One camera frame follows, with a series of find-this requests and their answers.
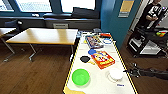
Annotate long wooden table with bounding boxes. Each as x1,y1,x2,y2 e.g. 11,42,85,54
0,27,17,54

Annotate white bowl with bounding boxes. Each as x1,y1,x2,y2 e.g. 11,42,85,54
108,68,125,82

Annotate yellow wall sign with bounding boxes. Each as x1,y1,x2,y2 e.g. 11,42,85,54
118,0,135,18

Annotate green bowl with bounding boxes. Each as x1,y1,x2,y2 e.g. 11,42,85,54
71,68,91,87

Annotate small red item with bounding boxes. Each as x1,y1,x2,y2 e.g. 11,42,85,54
99,32,112,38

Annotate colourful puzzle box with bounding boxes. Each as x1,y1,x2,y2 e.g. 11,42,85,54
84,34,105,50

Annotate grey bench vent panel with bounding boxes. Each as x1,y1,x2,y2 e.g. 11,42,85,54
53,22,69,29

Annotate orange game box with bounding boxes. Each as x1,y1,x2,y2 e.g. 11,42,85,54
90,50,116,70

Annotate yellow edged white table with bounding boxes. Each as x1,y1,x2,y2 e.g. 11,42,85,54
62,31,138,94

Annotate dark window bench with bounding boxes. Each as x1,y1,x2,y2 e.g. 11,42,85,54
0,12,102,31

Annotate dark office chair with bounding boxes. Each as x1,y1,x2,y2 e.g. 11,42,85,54
3,19,25,34

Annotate dark bag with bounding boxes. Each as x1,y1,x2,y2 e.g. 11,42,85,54
71,6,101,19

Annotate blue round disc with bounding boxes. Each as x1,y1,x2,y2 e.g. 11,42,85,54
87,49,98,56

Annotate pale long table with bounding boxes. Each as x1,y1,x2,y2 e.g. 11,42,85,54
5,27,79,63

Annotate colourful toy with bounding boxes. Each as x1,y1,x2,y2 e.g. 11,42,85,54
155,31,167,38

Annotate black wheeled cart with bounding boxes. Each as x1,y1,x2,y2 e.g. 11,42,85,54
126,26,168,58

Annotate dark bowl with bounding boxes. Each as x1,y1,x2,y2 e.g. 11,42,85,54
79,55,92,64

